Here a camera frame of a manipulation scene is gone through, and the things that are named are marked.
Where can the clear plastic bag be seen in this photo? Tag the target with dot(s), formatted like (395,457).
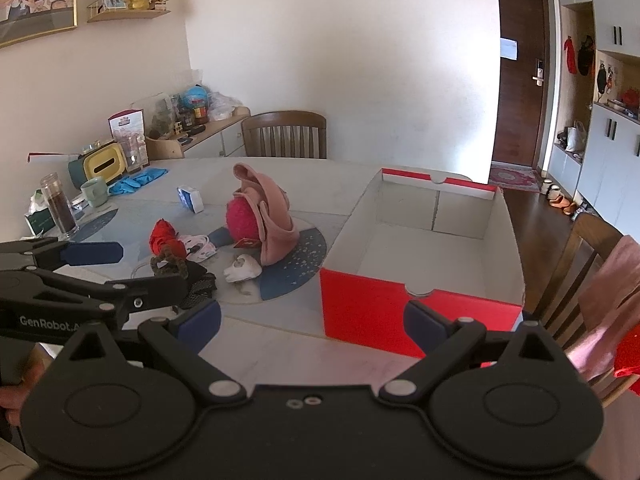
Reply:
(221,105)

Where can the pink fabric hat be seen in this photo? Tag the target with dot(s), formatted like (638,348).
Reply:
(272,220)

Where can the yellow tissue box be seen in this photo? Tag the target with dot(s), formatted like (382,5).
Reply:
(102,162)

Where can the black knit cloth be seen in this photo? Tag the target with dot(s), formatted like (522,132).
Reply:
(200,285)

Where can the wooden wall shelf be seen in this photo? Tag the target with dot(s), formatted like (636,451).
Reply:
(127,14)

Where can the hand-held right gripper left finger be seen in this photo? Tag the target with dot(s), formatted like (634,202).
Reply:
(200,319)

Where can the printed face mask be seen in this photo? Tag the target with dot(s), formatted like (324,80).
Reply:
(205,252)

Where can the framed family picture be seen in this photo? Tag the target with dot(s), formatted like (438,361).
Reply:
(35,0)

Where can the brown wooden door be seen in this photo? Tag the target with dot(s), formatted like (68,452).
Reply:
(517,110)

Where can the blue globe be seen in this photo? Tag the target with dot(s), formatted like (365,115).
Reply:
(194,96)

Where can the white bag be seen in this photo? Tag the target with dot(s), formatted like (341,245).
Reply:
(577,137)

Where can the pink cloth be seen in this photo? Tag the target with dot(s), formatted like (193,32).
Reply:
(607,300)

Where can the blue gloves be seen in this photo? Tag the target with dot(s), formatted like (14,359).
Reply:
(137,181)

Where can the person's left hand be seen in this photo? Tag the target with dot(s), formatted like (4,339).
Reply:
(10,404)

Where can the red and white cardboard box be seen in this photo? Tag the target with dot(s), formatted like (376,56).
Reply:
(365,305)

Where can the red cloth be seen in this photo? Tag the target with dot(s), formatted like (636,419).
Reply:
(165,240)

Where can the blue and white tissue pack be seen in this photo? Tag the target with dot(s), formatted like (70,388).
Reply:
(190,199)

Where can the row of shoes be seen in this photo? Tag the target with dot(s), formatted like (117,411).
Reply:
(560,202)

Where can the white sock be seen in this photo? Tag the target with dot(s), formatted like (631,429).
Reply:
(242,269)

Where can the silver door lock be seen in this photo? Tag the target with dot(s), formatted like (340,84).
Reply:
(538,72)

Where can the white wardrobe cabinet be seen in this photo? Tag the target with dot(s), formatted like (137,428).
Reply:
(612,135)

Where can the red and white gift box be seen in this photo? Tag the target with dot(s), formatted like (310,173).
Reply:
(126,127)

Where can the clear plastic container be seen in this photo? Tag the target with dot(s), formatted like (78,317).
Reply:
(135,152)

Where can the green packet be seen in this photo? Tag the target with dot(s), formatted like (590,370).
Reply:
(37,215)

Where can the patterned door mat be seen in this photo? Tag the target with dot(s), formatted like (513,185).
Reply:
(515,177)

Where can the green mug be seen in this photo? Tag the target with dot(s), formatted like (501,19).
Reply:
(95,192)

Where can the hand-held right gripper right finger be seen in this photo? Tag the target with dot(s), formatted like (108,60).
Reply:
(425,325)

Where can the wooden chair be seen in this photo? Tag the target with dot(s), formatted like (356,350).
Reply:
(565,270)
(285,135)

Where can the wooden sideboard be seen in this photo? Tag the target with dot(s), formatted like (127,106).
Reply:
(225,137)

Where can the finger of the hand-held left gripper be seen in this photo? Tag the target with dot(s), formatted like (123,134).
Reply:
(150,292)
(95,253)

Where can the red hanging ornament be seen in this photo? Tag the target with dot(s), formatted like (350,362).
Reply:
(569,55)

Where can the pink plush dragon fruit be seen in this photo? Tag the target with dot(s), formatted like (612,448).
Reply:
(242,220)

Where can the glass bottle with dark contents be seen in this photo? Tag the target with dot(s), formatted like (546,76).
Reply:
(59,207)

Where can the white paper notice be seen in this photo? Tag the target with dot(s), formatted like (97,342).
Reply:
(509,48)

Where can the red garment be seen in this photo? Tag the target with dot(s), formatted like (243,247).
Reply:
(629,355)

